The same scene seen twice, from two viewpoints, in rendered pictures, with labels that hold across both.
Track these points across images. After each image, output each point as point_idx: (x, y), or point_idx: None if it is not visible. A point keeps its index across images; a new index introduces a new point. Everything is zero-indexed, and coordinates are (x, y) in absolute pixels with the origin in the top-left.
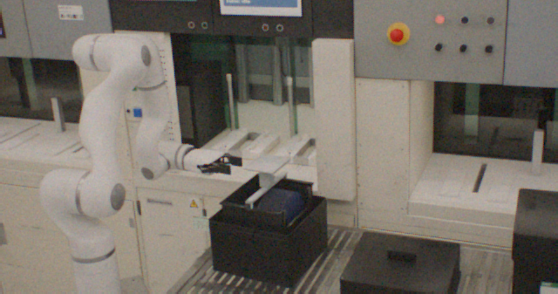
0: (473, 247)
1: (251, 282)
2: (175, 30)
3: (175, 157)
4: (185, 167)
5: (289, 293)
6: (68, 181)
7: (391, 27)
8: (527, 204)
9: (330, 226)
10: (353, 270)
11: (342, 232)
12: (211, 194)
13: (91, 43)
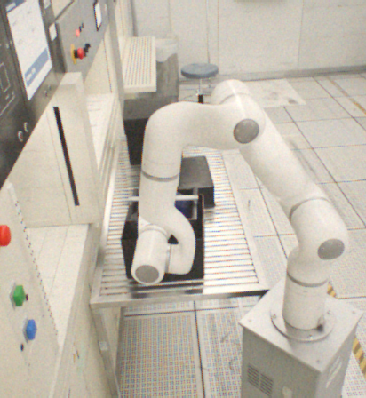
0: (113, 179)
1: (208, 250)
2: (15, 158)
3: (166, 236)
4: (170, 236)
5: (210, 229)
6: (332, 208)
7: (72, 50)
8: (145, 115)
9: (103, 239)
10: (202, 184)
11: (112, 231)
12: (75, 326)
13: (254, 99)
